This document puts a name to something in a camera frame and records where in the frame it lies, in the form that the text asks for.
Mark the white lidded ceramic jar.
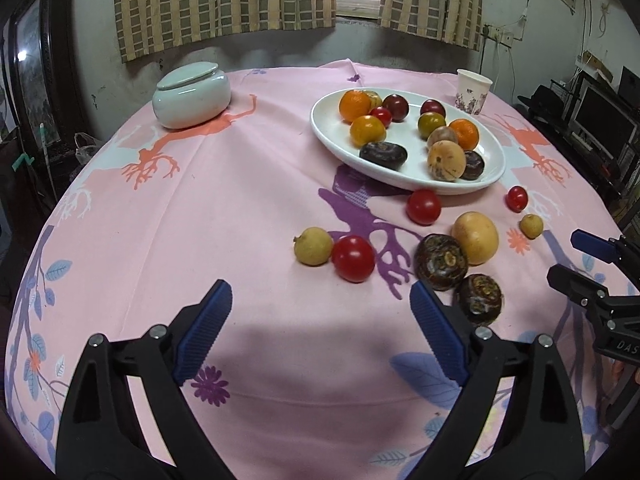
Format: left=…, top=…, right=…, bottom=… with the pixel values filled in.
left=152, top=62, right=231, bottom=130

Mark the white oval plate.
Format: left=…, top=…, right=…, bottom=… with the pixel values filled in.
left=309, top=90, right=506, bottom=196

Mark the small yellow longan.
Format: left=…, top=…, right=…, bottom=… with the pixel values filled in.
left=518, top=214, right=544, bottom=240

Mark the large orange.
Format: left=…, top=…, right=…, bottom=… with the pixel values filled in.
left=338, top=90, right=372, bottom=124

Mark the striped tan passion fruit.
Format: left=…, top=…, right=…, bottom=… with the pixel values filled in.
left=427, top=140, right=466, bottom=182

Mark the dark red plum right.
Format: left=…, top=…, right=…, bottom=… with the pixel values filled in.
left=420, top=99, right=446, bottom=117

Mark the pink patterned tablecloth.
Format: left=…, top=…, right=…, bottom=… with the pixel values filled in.
left=3, top=58, right=640, bottom=480

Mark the speckled brown round fruit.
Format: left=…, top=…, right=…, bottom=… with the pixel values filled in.
left=426, top=126, right=458, bottom=148

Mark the dark chestnut on plate right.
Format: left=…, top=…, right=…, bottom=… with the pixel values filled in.
left=461, top=151, right=485, bottom=181

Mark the red cherry tomato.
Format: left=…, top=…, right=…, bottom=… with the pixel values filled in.
left=504, top=185, right=529, bottom=214
left=406, top=190, right=442, bottom=226

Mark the small red tomato on plate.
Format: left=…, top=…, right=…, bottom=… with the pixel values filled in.
left=370, top=106, right=393, bottom=128

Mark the dark water chestnut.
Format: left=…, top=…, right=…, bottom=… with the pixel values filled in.
left=454, top=273, right=503, bottom=326
left=413, top=233, right=469, bottom=292

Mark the black monitor on rack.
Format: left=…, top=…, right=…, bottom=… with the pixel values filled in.
left=570, top=84, right=639, bottom=158

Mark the yellow green tomato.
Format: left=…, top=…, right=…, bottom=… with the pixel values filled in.
left=418, top=112, right=446, bottom=141

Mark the dark chestnut on plate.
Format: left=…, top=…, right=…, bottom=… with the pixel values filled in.
left=461, top=151, right=485, bottom=181
left=359, top=141, right=408, bottom=170

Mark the yellow orange tomato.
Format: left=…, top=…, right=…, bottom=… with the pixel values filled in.
left=349, top=115, right=386, bottom=148

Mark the yellow green fruit on plate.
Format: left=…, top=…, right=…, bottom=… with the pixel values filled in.
left=364, top=90, right=383, bottom=110

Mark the small orange tangerine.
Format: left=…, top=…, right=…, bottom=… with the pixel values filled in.
left=448, top=118, right=480, bottom=151

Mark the left checkered curtain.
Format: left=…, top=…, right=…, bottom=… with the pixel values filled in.
left=114, top=0, right=336, bottom=63

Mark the large tan round fruit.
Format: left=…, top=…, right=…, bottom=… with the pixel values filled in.
left=450, top=211, right=499, bottom=266

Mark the pale yellow longan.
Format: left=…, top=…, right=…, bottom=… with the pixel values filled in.
left=293, top=226, right=334, bottom=266

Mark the dark red plum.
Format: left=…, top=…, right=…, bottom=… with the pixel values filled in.
left=420, top=99, right=446, bottom=117
left=382, top=93, right=409, bottom=122

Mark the floral paper cup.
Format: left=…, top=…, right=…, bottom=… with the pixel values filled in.
left=454, top=68, right=494, bottom=115

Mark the dark red plum left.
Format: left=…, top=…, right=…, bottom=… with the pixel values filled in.
left=382, top=93, right=409, bottom=122

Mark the dark chestnut on plate left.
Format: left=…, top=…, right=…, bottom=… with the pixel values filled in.
left=359, top=141, right=408, bottom=170

